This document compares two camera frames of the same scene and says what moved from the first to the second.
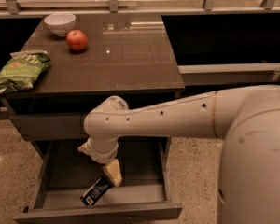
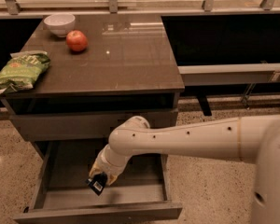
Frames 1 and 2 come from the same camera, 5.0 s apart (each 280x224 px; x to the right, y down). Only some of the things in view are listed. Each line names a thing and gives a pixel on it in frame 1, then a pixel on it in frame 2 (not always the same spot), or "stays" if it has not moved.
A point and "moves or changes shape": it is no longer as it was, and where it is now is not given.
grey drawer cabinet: x=131 y=57 stays
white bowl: x=60 y=23 stays
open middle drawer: x=66 y=172 stays
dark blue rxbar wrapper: x=95 y=191 moves or changes shape
